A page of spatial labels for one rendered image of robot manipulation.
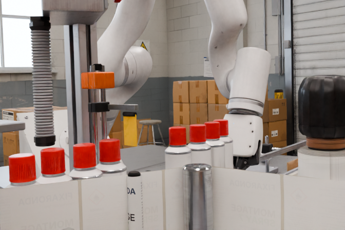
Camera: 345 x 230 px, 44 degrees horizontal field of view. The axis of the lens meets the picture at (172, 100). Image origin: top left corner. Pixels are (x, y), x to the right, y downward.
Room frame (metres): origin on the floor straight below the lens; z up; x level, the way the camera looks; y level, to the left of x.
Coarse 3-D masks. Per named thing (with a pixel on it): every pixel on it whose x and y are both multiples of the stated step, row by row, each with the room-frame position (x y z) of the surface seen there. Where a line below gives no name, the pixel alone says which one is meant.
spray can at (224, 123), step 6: (216, 120) 0.94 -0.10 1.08; (222, 120) 0.94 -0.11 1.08; (222, 126) 0.93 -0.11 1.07; (222, 132) 0.93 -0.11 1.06; (222, 138) 0.93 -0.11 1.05; (228, 138) 0.94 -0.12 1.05; (228, 144) 0.93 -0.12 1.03; (228, 150) 0.93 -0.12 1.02; (228, 156) 0.93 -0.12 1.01; (228, 162) 0.93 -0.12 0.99
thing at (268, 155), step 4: (304, 140) 1.42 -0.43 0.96; (292, 144) 1.34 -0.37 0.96; (296, 144) 1.34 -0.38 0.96; (300, 144) 1.36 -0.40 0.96; (304, 144) 1.39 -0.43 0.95; (280, 148) 1.27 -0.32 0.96; (284, 148) 1.27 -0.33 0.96; (288, 148) 1.29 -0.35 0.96; (292, 148) 1.31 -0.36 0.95; (296, 148) 1.34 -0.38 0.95; (268, 152) 1.21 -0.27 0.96; (272, 152) 1.21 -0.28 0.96; (276, 152) 1.23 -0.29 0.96; (280, 152) 1.25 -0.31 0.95; (284, 152) 1.27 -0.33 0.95; (260, 156) 1.16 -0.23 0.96; (264, 156) 1.17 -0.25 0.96; (268, 156) 1.19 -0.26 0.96; (272, 156) 1.21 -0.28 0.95; (260, 160) 1.15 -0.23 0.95
